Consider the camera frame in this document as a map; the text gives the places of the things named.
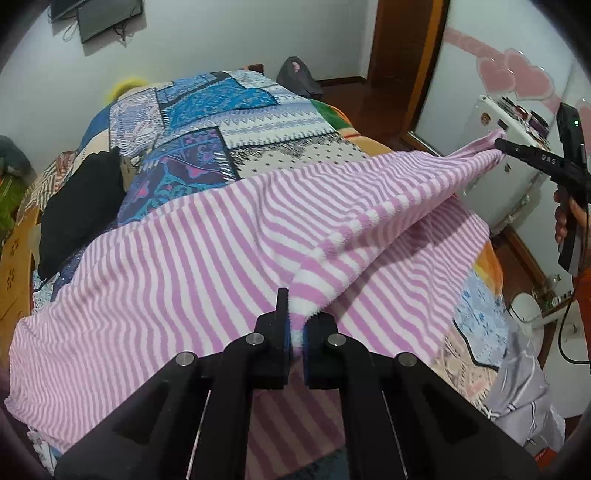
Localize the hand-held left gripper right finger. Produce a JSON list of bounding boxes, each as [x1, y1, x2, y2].
[[302, 311, 539, 480]]

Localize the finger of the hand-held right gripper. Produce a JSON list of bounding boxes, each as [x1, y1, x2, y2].
[[494, 137, 536, 162]]

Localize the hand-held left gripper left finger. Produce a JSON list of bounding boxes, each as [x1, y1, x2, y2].
[[54, 287, 293, 480]]

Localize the pink white striped towel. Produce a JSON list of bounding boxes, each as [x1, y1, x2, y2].
[[4, 129, 509, 480]]

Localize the person's right hand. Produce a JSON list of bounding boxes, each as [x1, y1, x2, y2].
[[553, 187, 570, 246]]

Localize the group of cosmetic containers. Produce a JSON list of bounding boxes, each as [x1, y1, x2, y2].
[[499, 95, 552, 139]]

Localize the white mini fridge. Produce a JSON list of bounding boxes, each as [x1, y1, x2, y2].
[[466, 95, 561, 236]]

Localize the white round object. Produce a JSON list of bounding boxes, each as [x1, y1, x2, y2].
[[508, 293, 546, 342]]

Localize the grey satin cloth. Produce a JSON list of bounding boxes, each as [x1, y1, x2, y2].
[[480, 328, 566, 453]]

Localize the khaki folded clothes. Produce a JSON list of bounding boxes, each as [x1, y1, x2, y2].
[[119, 154, 140, 182]]

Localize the grey plastic bag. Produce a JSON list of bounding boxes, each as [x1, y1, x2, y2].
[[276, 56, 324, 99]]

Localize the black folded clothes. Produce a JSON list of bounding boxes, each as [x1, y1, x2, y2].
[[37, 148, 127, 280]]

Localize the blue patchwork blanket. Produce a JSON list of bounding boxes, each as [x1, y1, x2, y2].
[[28, 69, 509, 416]]

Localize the wooden lap desk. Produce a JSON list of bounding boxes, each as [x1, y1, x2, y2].
[[0, 203, 40, 319]]

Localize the orange striped quilt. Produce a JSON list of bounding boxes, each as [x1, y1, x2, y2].
[[23, 150, 90, 217]]

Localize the yellow foam tube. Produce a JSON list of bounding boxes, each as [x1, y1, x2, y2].
[[107, 76, 148, 100]]

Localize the green storage bag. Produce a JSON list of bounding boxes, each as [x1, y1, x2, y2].
[[0, 175, 28, 241]]

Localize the grey plush pillow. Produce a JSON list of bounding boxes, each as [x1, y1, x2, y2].
[[0, 135, 32, 178]]

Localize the small black monitor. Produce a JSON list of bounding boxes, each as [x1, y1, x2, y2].
[[76, 0, 144, 44]]

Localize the large black television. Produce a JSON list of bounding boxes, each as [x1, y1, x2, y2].
[[48, 0, 88, 21]]

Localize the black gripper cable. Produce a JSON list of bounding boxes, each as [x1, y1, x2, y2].
[[558, 277, 591, 366]]

